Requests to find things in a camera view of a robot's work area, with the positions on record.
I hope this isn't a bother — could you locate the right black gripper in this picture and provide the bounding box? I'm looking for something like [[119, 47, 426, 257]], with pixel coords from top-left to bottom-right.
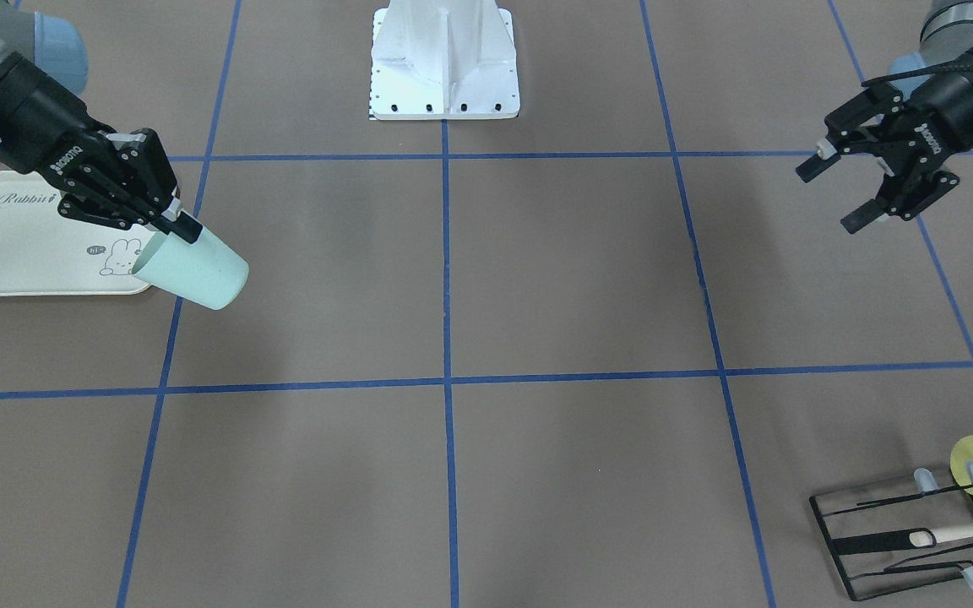
[[0, 55, 204, 245]]

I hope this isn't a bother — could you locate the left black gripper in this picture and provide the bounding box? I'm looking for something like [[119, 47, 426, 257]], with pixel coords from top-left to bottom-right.
[[796, 47, 973, 235]]

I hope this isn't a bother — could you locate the pale green cup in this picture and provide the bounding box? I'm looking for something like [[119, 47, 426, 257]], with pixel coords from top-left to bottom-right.
[[131, 228, 250, 311]]

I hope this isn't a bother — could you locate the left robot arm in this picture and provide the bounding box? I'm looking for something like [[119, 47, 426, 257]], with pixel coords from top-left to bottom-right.
[[796, 1, 973, 234]]

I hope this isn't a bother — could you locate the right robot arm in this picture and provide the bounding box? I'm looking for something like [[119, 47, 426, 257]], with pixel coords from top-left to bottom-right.
[[0, 5, 204, 243]]

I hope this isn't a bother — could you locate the cream rabbit tray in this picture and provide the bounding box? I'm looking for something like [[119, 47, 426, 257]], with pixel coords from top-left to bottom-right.
[[0, 171, 152, 296]]

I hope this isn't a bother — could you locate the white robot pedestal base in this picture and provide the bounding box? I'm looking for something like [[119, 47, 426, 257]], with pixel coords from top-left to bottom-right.
[[368, 1, 521, 121]]

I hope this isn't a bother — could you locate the black wire cup rack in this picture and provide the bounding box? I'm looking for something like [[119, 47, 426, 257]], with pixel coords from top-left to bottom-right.
[[808, 467, 973, 603]]

